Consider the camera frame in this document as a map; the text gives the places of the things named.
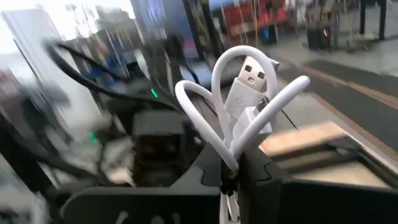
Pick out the black floor case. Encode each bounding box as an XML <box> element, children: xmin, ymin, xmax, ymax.
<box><xmin>306</xmin><ymin>26</ymin><xmax>332</xmax><ymax>50</ymax></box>

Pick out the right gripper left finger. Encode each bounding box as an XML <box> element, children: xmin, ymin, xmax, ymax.
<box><xmin>60</xmin><ymin>142</ymin><xmax>223</xmax><ymax>224</ymax></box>

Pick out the black metal table frame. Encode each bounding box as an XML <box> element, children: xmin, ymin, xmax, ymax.
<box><xmin>270</xmin><ymin>133</ymin><xmax>398</xmax><ymax>189</ymax></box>

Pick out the black hazard-striped floor mat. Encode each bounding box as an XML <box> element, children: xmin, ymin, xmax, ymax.
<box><xmin>306</xmin><ymin>58</ymin><xmax>398</xmax><ymax>100</ymax></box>
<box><xmin>310</xmin><ymin>90</ymin><xmax>398</xmax><ymax>152</ymax></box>

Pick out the white USB-C cable bundle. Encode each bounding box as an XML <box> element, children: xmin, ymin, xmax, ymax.
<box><xmin>174</xmin><ymin>45</ymin><xmax>311</xmax><ymax>224</ymax></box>

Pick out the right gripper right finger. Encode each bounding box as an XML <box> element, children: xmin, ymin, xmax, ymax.
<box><xmin>238</xmin><ymin>148</ymin><xmax>398</xmax><ymax>224</ymax></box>

